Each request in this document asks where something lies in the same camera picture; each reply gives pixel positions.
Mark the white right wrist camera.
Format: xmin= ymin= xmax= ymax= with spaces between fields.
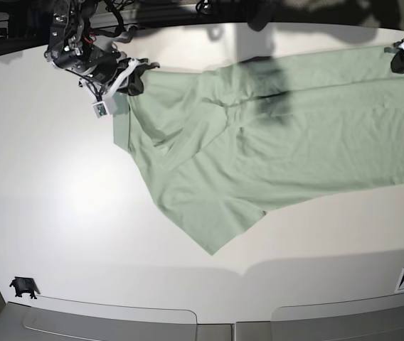
xmin=92 ymin=98 xmax=117 ymax=118

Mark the black table clamp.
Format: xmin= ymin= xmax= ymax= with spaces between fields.
xmin=9 ymin=276 xmax=40 ymax=299

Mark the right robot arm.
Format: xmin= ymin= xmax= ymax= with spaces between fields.
xmin=43 ymin=1 xmax=159 ymax=102

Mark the green T-shirt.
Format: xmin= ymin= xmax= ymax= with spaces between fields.
xmin=113 ymin=46 xmax=404 ymax=254

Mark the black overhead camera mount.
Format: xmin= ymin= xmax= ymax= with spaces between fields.
xmin=245 ymin=0 xmax=276 ymax=32

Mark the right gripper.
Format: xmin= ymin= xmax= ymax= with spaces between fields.
xmin=77 ymin=45 xmax=160 ymax=98

